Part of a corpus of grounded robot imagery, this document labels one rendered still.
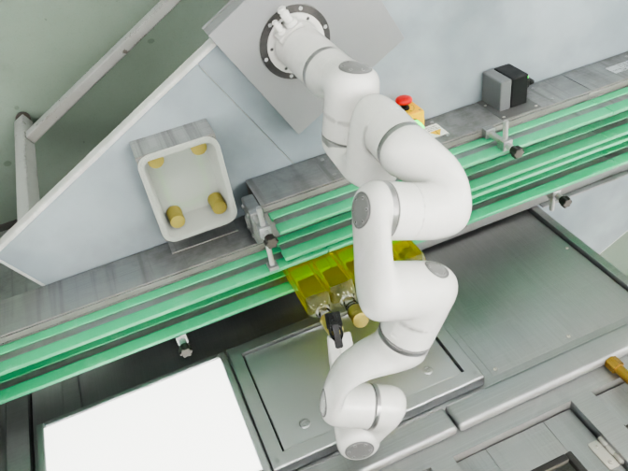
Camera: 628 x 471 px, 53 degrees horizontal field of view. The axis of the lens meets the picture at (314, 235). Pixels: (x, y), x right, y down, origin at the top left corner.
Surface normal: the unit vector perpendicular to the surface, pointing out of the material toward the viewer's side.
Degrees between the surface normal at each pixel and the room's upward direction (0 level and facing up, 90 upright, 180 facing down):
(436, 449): 90
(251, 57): 3
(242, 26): 3
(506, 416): 90
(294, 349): 90
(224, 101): 0
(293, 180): 90
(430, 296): 25
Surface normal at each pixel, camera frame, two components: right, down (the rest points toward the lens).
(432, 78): 0.37, 0.54
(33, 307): -0.14, -0.77
